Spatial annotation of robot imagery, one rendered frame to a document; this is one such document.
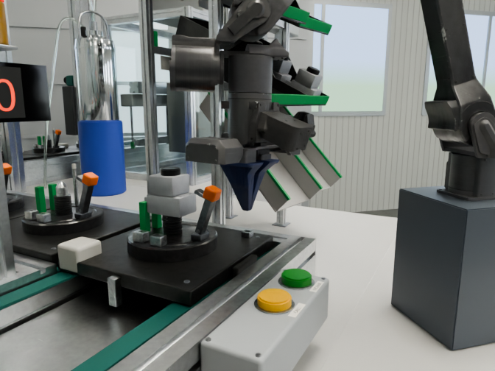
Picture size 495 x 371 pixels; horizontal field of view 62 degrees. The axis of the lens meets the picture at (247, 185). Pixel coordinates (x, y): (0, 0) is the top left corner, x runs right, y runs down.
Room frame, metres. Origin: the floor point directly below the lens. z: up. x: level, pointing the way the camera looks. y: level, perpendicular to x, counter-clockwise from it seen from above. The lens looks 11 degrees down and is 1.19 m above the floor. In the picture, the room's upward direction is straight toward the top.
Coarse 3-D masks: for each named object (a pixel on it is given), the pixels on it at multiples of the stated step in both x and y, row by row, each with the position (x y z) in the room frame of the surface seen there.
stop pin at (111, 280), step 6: (114, 276) 0.51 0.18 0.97; (108, 282) 0.51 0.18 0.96; (114, 282) 0.50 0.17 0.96; (120, 282) 0.51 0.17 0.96; (108, 288) 0.51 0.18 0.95; (114, 288) 0.50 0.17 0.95; (120, 288) 0.51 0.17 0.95; (108, 294) 0.51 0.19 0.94; (114, 294) 0.50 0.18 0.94; (120, 294) 0.51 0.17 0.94; (114, 300) 0.51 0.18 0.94; (120, 300) 0.51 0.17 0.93; (114, 306) 0.51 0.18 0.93
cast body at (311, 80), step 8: (304, 72) 0.95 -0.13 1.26; (312, 72) 0.95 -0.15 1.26; (288, 80) 1.00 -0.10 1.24; (296, 80) 0.96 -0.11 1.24; (304, 80) 0.95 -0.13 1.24; (312, 80) 0.94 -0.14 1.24; (320, 80) 0.97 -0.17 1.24; (296, 88) 0.96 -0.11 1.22; (304, 88) 0.95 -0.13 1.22; (312, 88) 0.96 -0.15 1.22
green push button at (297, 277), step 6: (288, 270) 0.52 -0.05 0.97; (294, 270) 0.52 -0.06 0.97; (300, 270) 0.52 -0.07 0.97; (282, 276) 0.51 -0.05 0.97; (288, 276) 0.50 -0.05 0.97; (294, 276) 0.50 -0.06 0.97; (300, 276) 0.50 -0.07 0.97; (306, 276) 0.50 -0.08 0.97; (282, 282) 0.50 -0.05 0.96; (288, 282) 0.49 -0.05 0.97; (294, 282) 0.49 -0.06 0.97; (300, 282) 0.49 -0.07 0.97; (306, 282) 0.49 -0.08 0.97
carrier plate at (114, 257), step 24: (120, 240) 0.65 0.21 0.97; (240, 240) 0.65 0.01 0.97; (264, 240) 0.65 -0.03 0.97; (96, 264) 0.55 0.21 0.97; (120, 264) 0.55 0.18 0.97; (144, 264) 0.55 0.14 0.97; (168, 264) 0.55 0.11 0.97; (192, 264) 0.55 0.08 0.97; (216, 264) 0.55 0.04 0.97; (144, 288) 0.50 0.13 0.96; (168, 288) 0.48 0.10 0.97; (192, 288) 0.47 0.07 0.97
